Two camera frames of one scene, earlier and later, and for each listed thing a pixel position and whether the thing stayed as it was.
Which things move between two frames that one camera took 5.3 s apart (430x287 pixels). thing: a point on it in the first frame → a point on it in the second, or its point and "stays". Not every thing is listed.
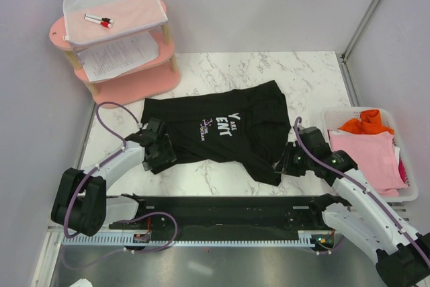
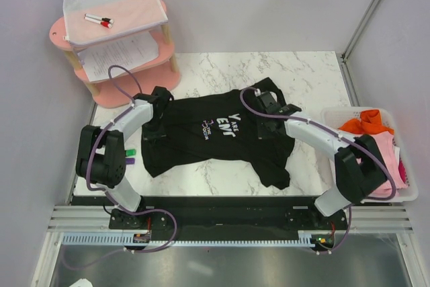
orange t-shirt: x=370 y=122 stays
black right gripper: x=284 y=166 → x=262 y=134
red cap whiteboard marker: x=103 y=23 stays
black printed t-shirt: x=246 y=127 stays
